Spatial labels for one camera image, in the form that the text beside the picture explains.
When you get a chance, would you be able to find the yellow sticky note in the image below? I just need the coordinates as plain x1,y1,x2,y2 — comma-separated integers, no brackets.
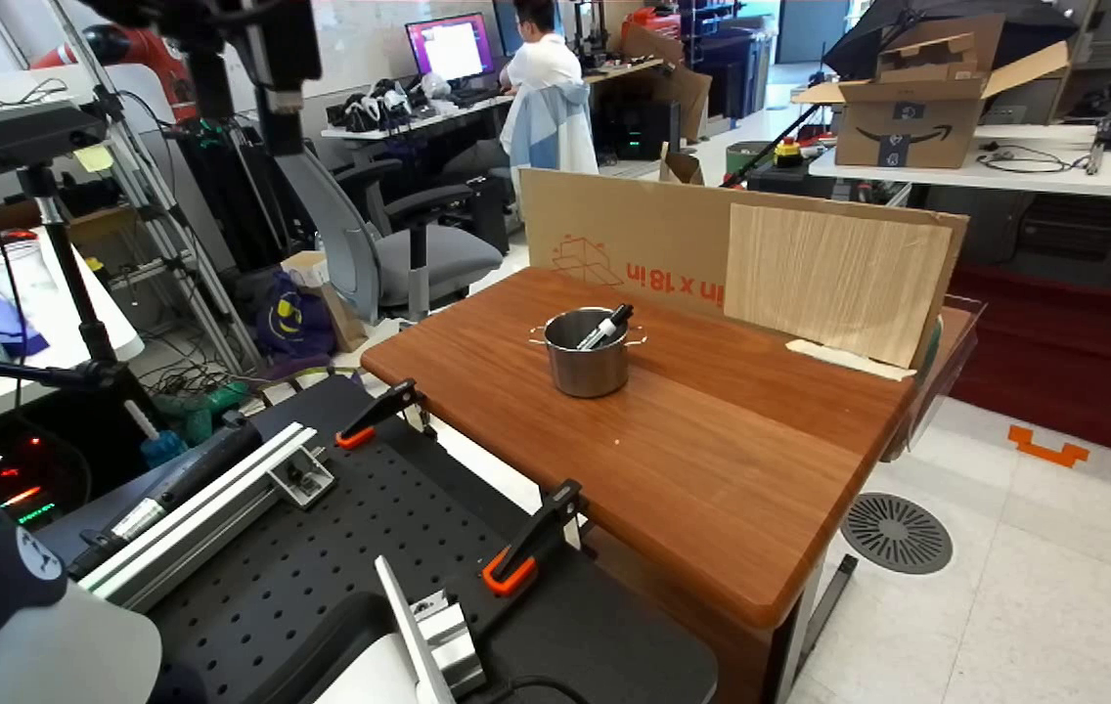
72,139,121,181

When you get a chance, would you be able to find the silver metal pot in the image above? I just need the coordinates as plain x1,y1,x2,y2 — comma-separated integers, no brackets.
528,304,653,403

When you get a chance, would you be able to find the grey table leg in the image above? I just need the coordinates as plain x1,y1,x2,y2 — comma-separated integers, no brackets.
785,550,864,696

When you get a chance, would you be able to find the grey office chair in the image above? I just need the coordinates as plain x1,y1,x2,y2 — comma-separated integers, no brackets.
279,139,508,326

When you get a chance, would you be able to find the dark blue bag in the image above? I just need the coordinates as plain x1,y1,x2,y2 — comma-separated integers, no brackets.
246,261,339,371

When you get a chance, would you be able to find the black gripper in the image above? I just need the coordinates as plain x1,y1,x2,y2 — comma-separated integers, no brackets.
232,0,330,159

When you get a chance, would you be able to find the Amazon cardboard box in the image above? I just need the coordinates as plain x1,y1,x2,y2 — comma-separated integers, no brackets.
793,10,1077,172

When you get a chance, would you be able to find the black Expo dry-erase marker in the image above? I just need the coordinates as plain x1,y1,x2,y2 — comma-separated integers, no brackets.
575,302,639,357

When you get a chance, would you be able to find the person in white coat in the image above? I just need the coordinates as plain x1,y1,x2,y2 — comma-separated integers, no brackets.
497,0,602,181

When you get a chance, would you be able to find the black orange-tipped bar clamp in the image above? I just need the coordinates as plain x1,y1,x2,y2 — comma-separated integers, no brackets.
334,377,439,459
477,476,594,602

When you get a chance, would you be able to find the black camera tripod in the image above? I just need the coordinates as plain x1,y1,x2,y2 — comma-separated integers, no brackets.
0,164,176,460

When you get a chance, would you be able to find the green plastic object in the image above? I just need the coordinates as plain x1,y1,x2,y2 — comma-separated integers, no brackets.
173,377,255,440

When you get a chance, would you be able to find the blue plastic object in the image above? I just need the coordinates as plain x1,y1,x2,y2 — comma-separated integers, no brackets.
0,281,52,365

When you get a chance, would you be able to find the black device with red lights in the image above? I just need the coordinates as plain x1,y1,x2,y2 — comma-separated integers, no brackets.
0,418,98,530

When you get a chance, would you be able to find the black gear pile on desk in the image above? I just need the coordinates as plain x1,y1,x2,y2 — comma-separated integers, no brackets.
326,73,439,135

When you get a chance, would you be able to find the dark stereo camera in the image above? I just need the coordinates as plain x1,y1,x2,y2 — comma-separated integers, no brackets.
0,101,109,181

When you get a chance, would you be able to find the silver metal bracket rail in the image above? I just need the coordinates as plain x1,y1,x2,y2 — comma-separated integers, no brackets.
366,550,491,704

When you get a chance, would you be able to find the lit computer monitor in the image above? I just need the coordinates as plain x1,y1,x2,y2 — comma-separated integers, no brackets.
400,10,504,91

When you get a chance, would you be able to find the aluminium extrusion rail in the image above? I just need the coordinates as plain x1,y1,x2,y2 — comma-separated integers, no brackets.
74,418,339,610

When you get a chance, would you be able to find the brown cardboard sheet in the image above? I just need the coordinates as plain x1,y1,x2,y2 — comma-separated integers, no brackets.
511,164,974,326

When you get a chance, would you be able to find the black cylinder roll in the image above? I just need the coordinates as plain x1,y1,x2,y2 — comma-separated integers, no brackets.
30,418,271,567

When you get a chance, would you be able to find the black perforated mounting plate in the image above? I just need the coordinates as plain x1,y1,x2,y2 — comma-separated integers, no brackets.
29,371,725,704

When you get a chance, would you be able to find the coiled cable on white table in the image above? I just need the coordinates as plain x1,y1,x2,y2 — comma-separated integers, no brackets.
974,135,1102,181

